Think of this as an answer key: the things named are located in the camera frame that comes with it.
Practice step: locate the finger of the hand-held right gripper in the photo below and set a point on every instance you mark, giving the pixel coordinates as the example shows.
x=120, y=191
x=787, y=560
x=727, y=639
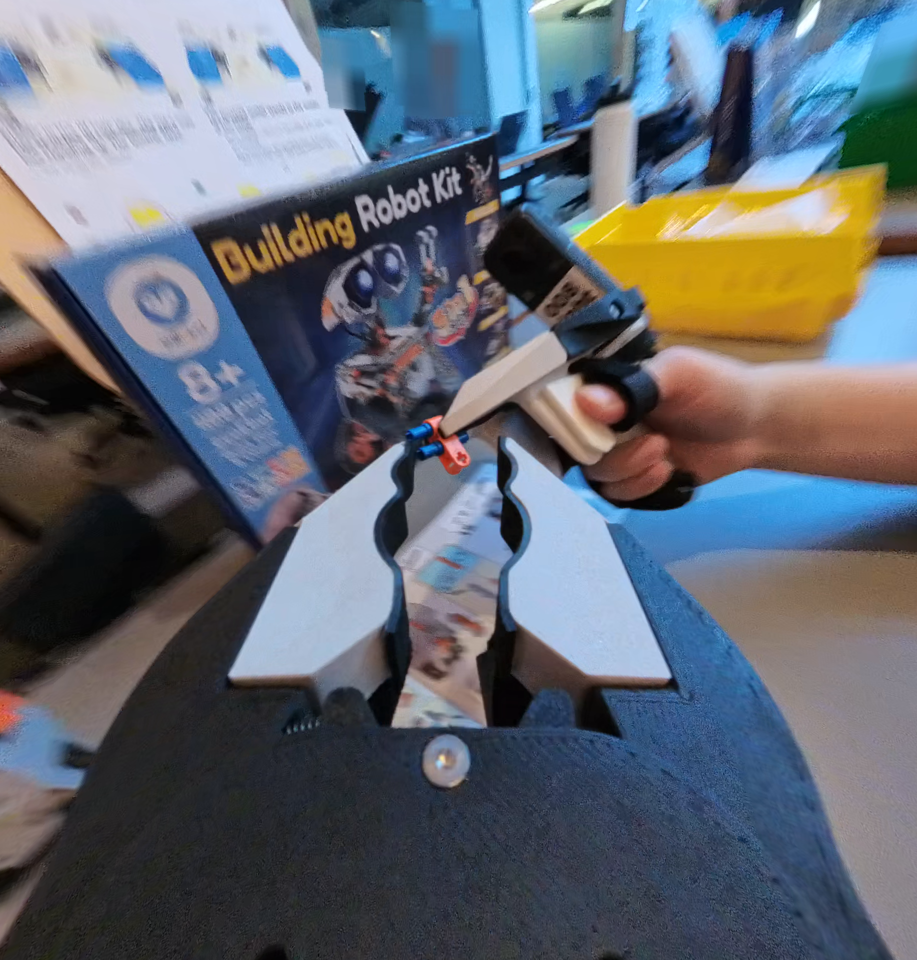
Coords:
x=503, y=382

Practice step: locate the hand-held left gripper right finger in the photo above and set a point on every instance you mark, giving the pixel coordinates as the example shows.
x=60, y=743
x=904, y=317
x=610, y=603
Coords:
x=578, y=600

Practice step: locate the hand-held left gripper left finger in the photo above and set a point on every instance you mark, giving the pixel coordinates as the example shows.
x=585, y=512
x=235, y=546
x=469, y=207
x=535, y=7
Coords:
x=316, y=607

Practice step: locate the orange connector with blue pins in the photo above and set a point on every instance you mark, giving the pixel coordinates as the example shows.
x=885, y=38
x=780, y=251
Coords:
x=452, y=454

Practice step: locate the grey desk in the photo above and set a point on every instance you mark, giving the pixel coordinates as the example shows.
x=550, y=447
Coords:
x=803, y=675

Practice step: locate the person's right hand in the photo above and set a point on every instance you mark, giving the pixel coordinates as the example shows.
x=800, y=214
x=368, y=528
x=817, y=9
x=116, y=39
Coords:
x=706, y=412

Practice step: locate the open instruction booklet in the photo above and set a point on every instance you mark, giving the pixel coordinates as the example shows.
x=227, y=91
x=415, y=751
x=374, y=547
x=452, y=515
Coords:
x=451, y=600

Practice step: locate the white cylinder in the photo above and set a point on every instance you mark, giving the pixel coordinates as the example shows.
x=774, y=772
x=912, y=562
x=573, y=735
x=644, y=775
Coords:
x=612, y=157

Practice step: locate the yellow plastic bin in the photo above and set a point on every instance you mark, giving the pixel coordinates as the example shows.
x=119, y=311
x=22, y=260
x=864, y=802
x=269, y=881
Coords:
x=728, y=285

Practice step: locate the blue robot kit box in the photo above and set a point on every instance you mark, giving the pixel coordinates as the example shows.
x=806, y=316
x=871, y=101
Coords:
x=293, y=315

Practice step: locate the partly built robot model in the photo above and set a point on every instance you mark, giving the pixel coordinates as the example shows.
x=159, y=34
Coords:
x=23, y=742

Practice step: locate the green plastic bin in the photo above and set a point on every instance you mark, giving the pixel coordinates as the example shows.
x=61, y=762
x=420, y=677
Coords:
x=901, y=150

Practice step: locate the white printed paper sheets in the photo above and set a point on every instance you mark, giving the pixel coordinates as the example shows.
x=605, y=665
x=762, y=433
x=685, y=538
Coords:
x=128, y=135

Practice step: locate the brown cardboard board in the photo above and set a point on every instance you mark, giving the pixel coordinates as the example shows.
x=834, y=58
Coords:
x=23, y=285

